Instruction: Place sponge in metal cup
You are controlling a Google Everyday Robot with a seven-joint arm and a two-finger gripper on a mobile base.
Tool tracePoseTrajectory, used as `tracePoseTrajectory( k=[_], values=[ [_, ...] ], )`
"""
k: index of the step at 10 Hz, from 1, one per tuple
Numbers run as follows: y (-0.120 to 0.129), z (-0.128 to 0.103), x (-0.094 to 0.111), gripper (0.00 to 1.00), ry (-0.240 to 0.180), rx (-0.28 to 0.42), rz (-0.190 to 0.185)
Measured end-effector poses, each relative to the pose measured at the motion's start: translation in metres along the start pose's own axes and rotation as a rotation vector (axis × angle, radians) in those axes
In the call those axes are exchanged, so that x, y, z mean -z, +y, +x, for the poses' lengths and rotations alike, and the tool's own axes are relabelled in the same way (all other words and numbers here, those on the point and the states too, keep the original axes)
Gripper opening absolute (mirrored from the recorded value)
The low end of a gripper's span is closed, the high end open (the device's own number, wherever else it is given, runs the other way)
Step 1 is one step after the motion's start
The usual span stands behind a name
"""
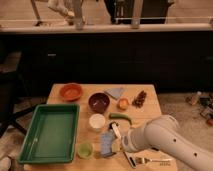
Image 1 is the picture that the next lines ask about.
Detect grey blue cloth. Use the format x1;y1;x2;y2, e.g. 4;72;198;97
105;87;124;100

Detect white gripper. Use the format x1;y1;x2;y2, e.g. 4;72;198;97
100;131;137;158

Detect orange bowl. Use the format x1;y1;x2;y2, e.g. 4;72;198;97
59;83;83;101

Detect green plastic tray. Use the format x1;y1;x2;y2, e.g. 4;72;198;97
18;104;79;164

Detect green pepper toy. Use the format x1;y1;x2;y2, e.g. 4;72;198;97
109;113;132;125

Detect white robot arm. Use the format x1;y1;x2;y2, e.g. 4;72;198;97
109;115;213;171

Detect white cup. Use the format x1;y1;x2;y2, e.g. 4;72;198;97
89;114;106;131

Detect dark purple bowl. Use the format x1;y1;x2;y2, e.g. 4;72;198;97
88;93;110;114

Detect small green cup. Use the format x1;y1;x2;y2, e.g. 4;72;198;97
77;142;93;159

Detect black office chair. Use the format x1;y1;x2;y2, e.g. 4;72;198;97
0;72;35;138

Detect brown pinecone toy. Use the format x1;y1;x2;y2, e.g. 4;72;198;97
132;91;147;108

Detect metal fork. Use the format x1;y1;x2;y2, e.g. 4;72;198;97
135;157;172;164

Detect orange fruit toy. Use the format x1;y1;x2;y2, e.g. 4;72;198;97
117;98;129;110

